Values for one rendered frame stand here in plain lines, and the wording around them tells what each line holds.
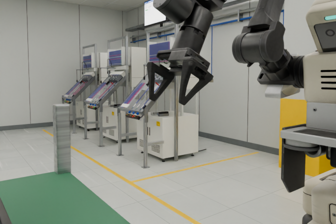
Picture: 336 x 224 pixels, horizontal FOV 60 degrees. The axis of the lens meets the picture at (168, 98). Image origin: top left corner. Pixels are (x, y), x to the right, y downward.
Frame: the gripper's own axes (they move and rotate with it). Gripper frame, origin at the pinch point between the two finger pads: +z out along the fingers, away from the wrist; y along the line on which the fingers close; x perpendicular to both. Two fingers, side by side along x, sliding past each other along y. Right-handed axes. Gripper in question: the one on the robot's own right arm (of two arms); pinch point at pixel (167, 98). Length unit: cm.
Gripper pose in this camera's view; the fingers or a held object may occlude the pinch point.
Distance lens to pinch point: 57.3
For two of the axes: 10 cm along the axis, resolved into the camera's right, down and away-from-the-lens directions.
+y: 6.1, 0.6, -7.9
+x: 7.1, 4.0, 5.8
